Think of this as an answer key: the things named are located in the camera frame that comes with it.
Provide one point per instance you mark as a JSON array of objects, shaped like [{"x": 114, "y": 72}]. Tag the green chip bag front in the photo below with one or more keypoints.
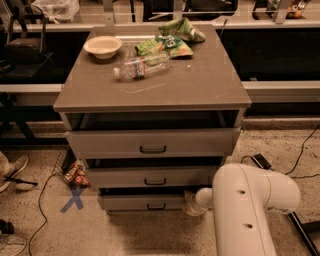
[{"x": 173, "y": 45}]

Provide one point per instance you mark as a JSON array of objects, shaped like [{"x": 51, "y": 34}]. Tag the green chip bag rear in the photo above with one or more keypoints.
[{"x": 183, "y": 29}]

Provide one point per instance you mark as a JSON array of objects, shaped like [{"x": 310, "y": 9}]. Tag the green chip bag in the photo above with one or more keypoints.
[
  {"x": 183, "y": 29},
  {"x": 173, "y": 45}
]

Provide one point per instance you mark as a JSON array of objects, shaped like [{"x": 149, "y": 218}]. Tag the snack packets on floor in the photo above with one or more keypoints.
[{"x": 76, "y": 174}]

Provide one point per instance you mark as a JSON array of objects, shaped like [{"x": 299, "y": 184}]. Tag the grey sneaker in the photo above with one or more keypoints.
[{"x": 10, "y": 169}]

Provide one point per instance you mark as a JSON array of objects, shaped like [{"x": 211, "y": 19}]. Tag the black power adapter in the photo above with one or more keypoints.
[{"x": 261, "y": 161}]

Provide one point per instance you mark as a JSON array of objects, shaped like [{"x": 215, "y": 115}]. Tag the grey top drawer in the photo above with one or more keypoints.
[{"x": 153, "y": 143}]

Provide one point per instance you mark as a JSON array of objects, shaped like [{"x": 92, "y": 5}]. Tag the black wire basket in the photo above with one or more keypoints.
[{"x": 63, "y": 163}]

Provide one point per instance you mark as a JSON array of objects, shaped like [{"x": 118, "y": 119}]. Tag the blue tape cross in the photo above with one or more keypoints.
[{"x": 75, "y": 199}]

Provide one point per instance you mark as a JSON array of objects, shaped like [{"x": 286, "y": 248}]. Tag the white paper bowl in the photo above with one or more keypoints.
[{"x": 103, "y": 47}]

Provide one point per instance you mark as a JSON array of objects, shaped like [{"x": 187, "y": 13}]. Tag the grey middle drawer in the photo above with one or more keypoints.
[{"x": 150, "y": 176}]

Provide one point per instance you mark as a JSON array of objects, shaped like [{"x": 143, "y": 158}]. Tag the grey drawer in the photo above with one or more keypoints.
[
  {"x": 142, "y": 202},
  {"x": 150, "y": 176},
  {"x": 153, "y": 143}
]

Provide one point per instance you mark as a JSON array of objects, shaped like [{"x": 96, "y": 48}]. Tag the black metal stand leg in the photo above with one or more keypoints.
[{"x": 305, "y": 230}]

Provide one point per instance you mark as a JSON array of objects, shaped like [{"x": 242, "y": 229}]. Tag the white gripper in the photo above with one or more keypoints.
[{"x": 201, "y": 200}]

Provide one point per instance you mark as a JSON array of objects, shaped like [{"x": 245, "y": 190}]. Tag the clear plastic water bottle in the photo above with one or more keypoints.
[{"x": 140, "y": 66}]

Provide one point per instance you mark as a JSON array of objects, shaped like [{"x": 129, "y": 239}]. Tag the grey bottom drawer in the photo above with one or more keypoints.
[{"x": 142, "y": 202}]

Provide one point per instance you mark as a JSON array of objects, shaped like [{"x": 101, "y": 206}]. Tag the grey drawer cabinet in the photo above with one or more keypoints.
[{"x": 200, "y": 92}]

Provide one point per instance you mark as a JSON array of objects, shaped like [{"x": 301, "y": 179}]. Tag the black chair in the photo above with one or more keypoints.
[{"x": 25, "y": 56}]

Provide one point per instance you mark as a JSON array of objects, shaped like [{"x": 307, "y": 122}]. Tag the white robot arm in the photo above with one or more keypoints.
[{"x": 240, "y": 197}]

